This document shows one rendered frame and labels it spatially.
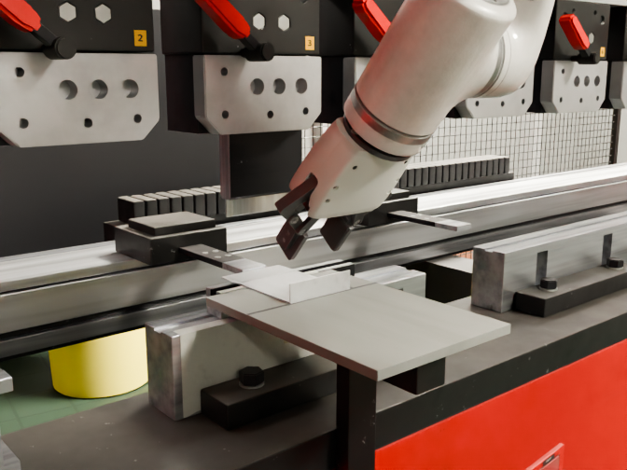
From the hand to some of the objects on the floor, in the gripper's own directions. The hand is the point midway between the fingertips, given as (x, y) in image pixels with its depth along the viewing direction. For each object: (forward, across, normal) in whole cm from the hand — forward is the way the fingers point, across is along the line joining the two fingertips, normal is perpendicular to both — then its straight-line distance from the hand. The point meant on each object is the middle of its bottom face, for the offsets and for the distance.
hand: (313, 235), depth 80 cm
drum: (+220, +66, +96) cm, 249 cm away
